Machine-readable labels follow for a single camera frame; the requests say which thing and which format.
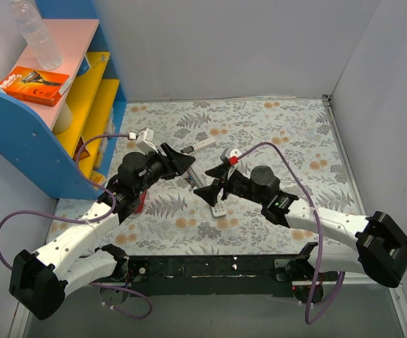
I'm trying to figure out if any white remote control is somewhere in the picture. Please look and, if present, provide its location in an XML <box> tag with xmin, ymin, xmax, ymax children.
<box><xmin>187</xmin><ymin>165</ymin><xmax>207</xmax><ymax>189</ymax></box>
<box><xmin>211</xmin><ymin>199</ymin><xmax>227</xmax><ymax>218</ymax></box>

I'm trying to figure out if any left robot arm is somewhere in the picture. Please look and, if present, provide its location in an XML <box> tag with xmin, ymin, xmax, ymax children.
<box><xmin>9</xmin><ymin>143</ymin><xmax>196</xmax><ymax>320</ymax></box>

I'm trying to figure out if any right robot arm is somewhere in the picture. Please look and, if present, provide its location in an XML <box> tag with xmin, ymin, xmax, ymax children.
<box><xmin>194</xmin><ymin>163</ymin><xmax>407</xmax><ymax>288</ymax></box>

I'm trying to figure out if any pile of batteries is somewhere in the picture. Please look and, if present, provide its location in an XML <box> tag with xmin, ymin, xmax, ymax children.
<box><xmin>185</xmin><ymin>175</ymin><xmax>195</xmax><ymax>191</ymax></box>

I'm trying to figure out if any red box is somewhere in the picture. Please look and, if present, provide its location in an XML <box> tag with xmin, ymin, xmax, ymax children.
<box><xmin>133</xmin><ymin>192</ymin><xmax>147</xmax><ymax>214</ymax></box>

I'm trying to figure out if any floral table mat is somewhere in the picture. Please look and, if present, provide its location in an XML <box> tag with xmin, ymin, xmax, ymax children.
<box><xmin>44</xmin><ymin>99</ymin><xmax>370</xmax><ymax>256</ymax></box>

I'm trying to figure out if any blue yellow shelf unit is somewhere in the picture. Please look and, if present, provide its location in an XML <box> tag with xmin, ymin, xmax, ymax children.
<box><xmin>0</xmin><ymin>1</ymin><xmax>127</xmax><ymax>199</ymax></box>

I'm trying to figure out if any orange razor box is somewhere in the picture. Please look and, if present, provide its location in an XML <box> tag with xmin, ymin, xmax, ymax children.
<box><xmin>0</xmin><ymin>66</ymin><xmax>72</xmax><ymax>107</ymax></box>

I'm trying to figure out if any clear plastic bottle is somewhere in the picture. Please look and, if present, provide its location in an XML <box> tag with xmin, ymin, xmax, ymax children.
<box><xmin>10</xmin><ymin>1</ymin><xmax>63</xmax><ymax>70</ymax></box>

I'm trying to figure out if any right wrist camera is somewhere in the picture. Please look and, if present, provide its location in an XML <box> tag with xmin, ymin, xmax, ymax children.
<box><xmin>220</xmin><ymin>146</ymin><xmax>242</xmax><ymax>168</ymax></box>

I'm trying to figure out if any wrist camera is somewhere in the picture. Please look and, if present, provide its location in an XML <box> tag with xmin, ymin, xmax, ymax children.
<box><xmin>136</xmin><ymin>127</ymin><xmax>158</xmax><ymax>154</ymax></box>
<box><xmin>220</xmin><ymin>146</ymin><xmax>242</xmax><ymax>168</ymax></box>

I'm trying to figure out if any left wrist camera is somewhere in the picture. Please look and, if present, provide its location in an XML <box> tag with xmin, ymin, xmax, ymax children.
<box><xmin>136</xmin><ymin>127</ymin><xmax>158</xmax><ymax>154</ymax></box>

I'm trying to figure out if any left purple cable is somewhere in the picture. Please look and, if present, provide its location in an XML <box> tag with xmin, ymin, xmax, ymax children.
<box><xmin>0</xmin><ymin>132</ymin><xmax>153</xmax><ymax>320</ymax></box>

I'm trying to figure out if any purple cable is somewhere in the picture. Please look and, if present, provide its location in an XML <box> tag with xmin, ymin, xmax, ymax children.
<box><xmin>0</xmin><ymin>132</ymin><xmax>153</xmax><ymax>320</ymax></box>
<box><xmin>230</xmin><ymin>142</ymin><xmax>345</xmax><ymax>325</ymax></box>

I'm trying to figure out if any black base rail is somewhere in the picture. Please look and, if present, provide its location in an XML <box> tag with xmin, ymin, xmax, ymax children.
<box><xmin>122</xmin><ymin>254</ymin><xmax>314</xmax><ymax>297</ymax></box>

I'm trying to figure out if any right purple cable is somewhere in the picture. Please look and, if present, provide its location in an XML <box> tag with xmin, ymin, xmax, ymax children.
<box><xmin>230</xmin><ymin>142</ymin><xmax>345</xmax><ymax>325</ymax></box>

